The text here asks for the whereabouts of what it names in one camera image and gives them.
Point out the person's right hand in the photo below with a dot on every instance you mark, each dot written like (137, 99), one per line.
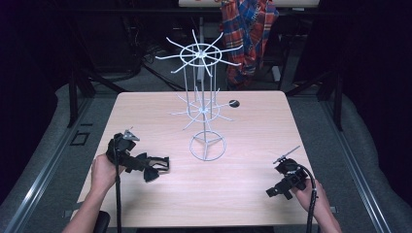
(307, 195)

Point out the black floor socket frame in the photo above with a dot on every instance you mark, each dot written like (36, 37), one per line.
(80, 138)

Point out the red blue plaid cloth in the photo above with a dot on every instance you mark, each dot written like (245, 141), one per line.
(247, 35)

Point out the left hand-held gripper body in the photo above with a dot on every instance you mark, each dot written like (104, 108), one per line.
(128, 161)

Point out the person's left hand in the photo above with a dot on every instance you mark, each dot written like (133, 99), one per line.
(103, 173)

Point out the grey metal floor rail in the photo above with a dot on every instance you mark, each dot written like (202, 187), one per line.
(42, 174)
(356, 174)

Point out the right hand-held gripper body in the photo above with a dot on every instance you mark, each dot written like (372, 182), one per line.
(291, 173)

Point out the black metal frame stand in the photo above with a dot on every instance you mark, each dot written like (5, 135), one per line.
(336, 100)
(73, 100)

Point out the black chair armrest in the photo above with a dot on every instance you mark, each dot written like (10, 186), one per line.
(102, 222)

